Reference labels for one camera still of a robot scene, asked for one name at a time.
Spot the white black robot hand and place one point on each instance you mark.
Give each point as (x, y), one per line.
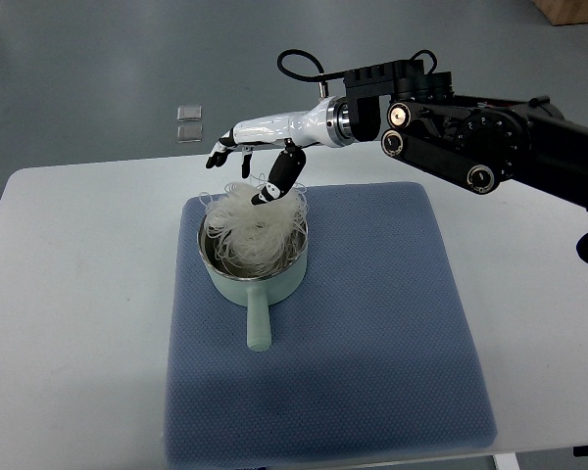
(327, 124)

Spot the white vermicelli nest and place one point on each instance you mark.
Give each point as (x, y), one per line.
(255, 241)

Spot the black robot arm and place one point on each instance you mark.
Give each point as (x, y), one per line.
(474, 143)

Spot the mint green steel pot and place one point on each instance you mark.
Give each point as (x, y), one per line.
(257, 295)

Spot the upper metal floor plate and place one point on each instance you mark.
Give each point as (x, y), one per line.
(189, 113)

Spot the blue textured mat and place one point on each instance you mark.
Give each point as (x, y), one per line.
(371, 355)

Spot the wooden box corner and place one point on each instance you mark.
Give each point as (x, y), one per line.
(564, 12)

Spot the white table leg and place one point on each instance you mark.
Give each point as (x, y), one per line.
(506, 461)

